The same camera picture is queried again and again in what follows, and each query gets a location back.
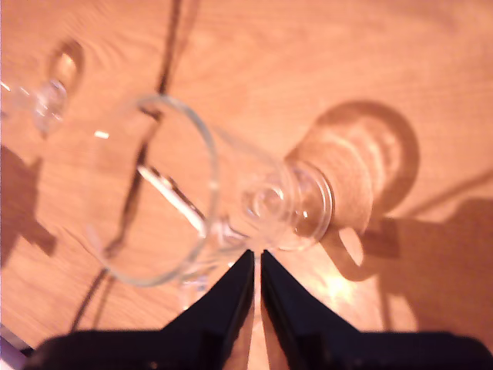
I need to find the small footed glass cup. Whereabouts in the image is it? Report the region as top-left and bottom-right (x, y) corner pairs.
(0, 76), (71, 136)
(85, 93), (337, 311)

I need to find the thick black table cable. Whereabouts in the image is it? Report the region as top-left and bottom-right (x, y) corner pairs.
(69, 0), (186, 336)

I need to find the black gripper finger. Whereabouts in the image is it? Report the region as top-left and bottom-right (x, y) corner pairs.
(161, 248), (257, 370)
(260, 249), (365, 370)

